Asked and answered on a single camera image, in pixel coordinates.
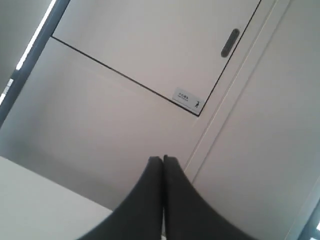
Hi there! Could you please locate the dark window frame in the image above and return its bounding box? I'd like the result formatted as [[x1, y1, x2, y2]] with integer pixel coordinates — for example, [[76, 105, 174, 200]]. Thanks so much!
[[0, 0, 69, 123]]

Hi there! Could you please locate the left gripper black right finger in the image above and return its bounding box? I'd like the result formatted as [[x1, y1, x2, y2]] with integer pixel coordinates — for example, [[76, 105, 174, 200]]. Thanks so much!
[[163, 155, 254, 240]]

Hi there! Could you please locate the white door label sticker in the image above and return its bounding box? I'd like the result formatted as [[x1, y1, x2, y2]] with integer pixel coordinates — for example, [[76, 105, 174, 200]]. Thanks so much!
[[172, 87, 204, 116]]

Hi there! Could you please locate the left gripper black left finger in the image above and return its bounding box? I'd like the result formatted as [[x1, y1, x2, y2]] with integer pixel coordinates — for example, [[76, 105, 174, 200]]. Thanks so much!
[[80, 156, 163, 240]]

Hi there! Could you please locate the dark recessed door handle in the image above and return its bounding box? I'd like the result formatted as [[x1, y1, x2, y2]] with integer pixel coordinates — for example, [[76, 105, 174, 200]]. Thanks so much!
[[220, 28, 240, 58]]

